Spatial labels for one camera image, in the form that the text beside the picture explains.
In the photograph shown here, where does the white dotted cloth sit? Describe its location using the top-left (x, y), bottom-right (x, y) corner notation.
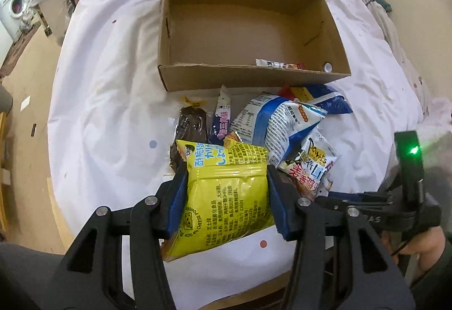
top-left (47, 0), bottom-right (424, 298)

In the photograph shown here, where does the white snack bar wrapper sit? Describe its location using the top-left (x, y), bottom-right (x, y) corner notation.
top-left (255, 58), bottom-right (306, 70)

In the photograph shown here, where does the white cartoon snack packet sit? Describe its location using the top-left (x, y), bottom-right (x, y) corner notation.
top-left (277, 130), bottom-right (341, 201)

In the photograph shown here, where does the red yellow snack packet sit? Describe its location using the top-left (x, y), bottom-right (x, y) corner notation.
top-left (279, 84), bottom-right (311, 102)

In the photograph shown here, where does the dark blue snack packet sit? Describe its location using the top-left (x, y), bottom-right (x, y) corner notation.
top-left (300, 84), bottom-right (354, 116)

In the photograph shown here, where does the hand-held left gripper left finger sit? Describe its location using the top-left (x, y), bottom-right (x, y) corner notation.
top-left (46, 163), bottom-right (190, 310)

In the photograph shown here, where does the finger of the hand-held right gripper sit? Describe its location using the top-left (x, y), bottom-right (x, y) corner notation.
top-left (315, 190), bottom-right (392, 222)

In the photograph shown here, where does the pale floral blanket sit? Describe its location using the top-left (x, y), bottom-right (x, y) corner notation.
top-left (353, 0), bottom-right (452, 162)

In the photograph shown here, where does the white washing machine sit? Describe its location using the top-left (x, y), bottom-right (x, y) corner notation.
top-left (0, 0), bottom-right (36, 41)

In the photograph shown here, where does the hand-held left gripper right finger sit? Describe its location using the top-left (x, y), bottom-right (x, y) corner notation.
top-left (266, 165), bottom-right (417, 310)

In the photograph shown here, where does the person's right forearm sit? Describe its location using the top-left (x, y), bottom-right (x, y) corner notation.
top-left (406, 229), bottom-right (452, 300)

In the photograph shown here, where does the blue white snack bag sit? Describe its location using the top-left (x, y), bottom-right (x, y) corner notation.
top-left (229, 92), bottom-right (327, 167)

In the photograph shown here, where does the brown chocolate snack packet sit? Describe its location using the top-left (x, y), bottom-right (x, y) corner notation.
top-left (169, 106), bottom-right (209, 171)

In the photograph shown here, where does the person's right hand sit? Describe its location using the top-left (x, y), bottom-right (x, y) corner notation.
top-left (390, 225), bottom-right (446, 272)

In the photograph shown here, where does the yellow snack bag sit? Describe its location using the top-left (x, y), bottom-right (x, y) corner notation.
top-left (160, 138), bottom-right (278, 263)

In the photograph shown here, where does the cardboard box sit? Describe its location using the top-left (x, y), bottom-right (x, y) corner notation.
top-left (157, 0), bottom-right (352, 93)

